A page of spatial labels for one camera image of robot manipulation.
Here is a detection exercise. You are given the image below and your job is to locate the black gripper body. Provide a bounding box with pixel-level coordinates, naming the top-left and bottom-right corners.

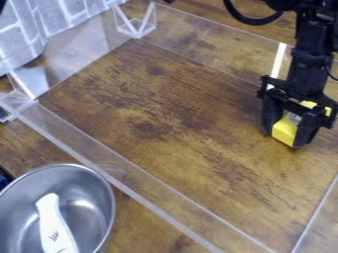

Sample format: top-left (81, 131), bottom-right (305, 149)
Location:
top-left (258, 48), bottom-right (338, 128)

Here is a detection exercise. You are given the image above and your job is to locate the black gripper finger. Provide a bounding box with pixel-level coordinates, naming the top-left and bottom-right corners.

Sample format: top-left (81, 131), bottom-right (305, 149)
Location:
top-left (262, 95), bottom-right (283, 134)
top-left (292, 112), bottom-right (322, 148)

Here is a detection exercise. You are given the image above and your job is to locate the yellow butter block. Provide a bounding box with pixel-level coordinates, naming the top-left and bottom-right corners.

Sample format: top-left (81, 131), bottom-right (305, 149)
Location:
top-left (271, 101), bottom-right (333, 148)

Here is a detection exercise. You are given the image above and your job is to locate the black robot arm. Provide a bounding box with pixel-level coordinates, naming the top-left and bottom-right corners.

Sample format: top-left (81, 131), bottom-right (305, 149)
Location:
top-left (258, 0), bottom-right (338, 148)

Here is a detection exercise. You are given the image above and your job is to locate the silver metal bowl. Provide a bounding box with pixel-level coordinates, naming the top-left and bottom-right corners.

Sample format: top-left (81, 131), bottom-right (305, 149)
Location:
top-left (0, 163), bottom-right (116, 253)

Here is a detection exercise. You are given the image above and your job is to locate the grey white brick-pattern cloth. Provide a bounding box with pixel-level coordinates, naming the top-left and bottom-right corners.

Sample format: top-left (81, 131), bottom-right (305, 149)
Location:
top-left (0, 0), bottom-right (131, 76)

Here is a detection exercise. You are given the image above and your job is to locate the black cable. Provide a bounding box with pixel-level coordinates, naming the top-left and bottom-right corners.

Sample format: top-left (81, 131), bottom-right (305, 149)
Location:
top-left (222, 0), bottom-right (287, 27)

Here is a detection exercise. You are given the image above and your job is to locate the clear acrylic enclosure wall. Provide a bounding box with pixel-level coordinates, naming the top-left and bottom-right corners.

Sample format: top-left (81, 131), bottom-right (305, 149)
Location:
top-left (0, 0), bottom-right (338, 253)

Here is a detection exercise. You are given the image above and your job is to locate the white plastic utensil handle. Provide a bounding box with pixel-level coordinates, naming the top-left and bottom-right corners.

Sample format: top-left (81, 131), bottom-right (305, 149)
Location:
top-left (36, 193), bottom-right (79, 253)

